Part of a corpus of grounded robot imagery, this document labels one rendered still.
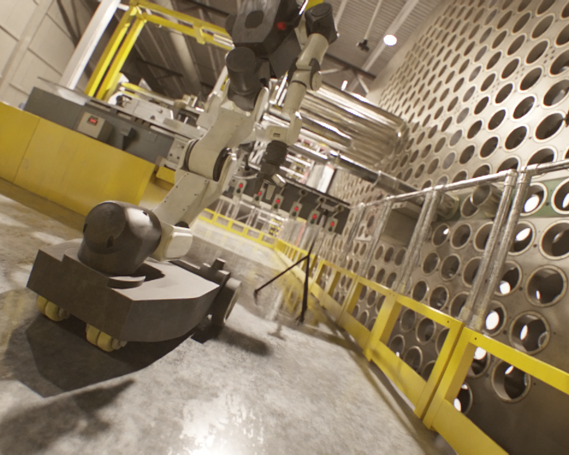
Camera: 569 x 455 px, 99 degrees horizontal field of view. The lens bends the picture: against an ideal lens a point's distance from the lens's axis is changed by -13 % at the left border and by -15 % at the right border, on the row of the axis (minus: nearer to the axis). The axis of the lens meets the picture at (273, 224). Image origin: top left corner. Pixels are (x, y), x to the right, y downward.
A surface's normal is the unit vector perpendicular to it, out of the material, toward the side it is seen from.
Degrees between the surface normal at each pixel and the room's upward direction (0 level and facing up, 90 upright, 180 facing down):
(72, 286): 90
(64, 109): 90
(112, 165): 90
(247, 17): 99
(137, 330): 90
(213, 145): 55
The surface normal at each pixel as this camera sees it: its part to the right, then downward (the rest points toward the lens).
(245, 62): -0.03, -0.18
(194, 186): 0.14, -0.56
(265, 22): -0.44, -0.05
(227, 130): 0.07, -0.39
